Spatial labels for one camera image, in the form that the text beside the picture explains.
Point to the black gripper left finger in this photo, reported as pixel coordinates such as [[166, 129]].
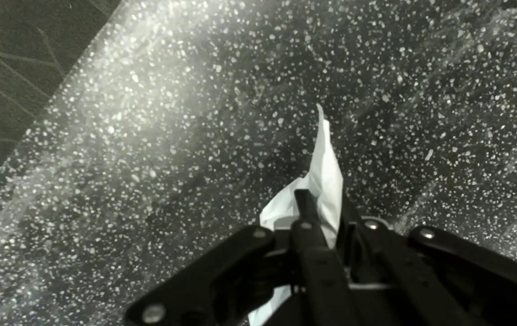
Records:
[[252, 277]]

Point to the white paper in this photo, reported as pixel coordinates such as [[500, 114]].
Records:
[[325, 174]]

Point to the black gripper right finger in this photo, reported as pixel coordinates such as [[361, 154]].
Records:
[[451, 277]]

